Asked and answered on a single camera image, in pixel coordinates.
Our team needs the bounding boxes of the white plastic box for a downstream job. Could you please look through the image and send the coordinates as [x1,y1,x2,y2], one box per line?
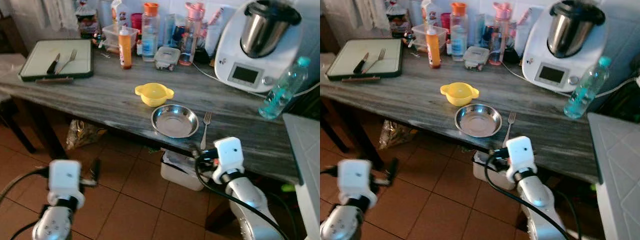
[159,148,217,192]
[472,149,522,192]

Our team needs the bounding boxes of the steel fork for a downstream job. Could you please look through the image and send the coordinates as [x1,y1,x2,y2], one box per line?
[362,48,387,75]
[199,111,213,151]
[502,111,517,149]
[55,48,78,75]

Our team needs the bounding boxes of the crinkled plastic bag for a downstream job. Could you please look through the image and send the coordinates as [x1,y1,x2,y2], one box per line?
[65,119,106,151]
[378,119,416,150]

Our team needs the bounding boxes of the round steel plate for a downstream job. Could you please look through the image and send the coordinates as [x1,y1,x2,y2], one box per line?
[150,103,200,139]
[454,103,503,139]

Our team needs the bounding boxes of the wooden strip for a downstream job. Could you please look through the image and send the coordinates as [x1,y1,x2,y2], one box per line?
[341,75,381,84]
[34,75,75,85]

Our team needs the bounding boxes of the clear water bottle teal cap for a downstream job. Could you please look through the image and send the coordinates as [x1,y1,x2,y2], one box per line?
[258,56,311,120]
[563,55,612,120]

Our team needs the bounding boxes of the small lidded food container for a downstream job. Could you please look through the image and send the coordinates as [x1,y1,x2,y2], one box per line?
[153,46,182,72]
[462,45,491,71]

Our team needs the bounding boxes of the dark bag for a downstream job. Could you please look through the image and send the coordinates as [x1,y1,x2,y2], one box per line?
[290,85,321,121]
[595,75,640,121]

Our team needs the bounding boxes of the white kitchen machine steel jug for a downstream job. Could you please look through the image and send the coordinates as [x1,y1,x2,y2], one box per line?
[521,0,640,94]
[213,0,321,94]

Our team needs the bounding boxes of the pink drinking bottle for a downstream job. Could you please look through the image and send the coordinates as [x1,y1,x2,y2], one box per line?
[488,2,514,67]
[178,2,206,67]

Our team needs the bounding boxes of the blue drink can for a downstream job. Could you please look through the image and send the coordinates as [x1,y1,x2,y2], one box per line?
[480,24,496,49]
[172,24,187,49]

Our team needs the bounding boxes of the orange sauce squeeze bottle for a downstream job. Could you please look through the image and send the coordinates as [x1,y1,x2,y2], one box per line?
[118,25,133,70]
[425,25,442,70]

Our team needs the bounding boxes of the green rimmed cutting board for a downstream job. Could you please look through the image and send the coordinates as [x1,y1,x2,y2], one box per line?
[325,38,404,81]
[18,38,95,83]

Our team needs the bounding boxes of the clear bottle orange cap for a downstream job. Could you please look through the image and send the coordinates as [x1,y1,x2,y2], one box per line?
[449,2,469,62]
[141,2,161,63]

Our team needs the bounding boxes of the clear plastic storage tub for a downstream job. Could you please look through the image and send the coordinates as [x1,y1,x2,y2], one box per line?
[412,24,449,54]
[102,24,140,54]

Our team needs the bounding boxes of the tied snack bag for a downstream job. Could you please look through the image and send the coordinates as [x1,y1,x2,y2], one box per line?
[74,0,101,39]
[384,0,411,39]

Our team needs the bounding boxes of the pale hanging cloth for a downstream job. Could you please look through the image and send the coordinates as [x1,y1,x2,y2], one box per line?
[322,0,377,32]
[10,0,67,32]

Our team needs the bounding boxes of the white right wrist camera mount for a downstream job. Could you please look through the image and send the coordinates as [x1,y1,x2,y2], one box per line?
[212,136,246,184]
[504,135,539,184]

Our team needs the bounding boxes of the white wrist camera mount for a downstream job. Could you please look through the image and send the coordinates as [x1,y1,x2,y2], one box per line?
[212,136,246,184]
[504,135,539,184]
[48,159,83,209]
[337,158,380,211]

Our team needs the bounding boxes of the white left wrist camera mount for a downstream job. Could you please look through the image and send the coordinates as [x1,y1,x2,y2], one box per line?
[337,158,380,211]
[48,159,83,209]

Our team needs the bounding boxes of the yellow plastic bowl with handles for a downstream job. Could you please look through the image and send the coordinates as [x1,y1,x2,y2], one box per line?
[440,82,480,107]
[134,82,175,108]

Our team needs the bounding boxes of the white power cable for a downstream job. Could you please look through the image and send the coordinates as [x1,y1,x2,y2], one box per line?
[192,62,321,99]
[499,62,640,99]

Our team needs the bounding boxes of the black handled knife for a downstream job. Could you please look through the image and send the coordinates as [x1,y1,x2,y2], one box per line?
[352,52,370,75]
[46,52,62,76]

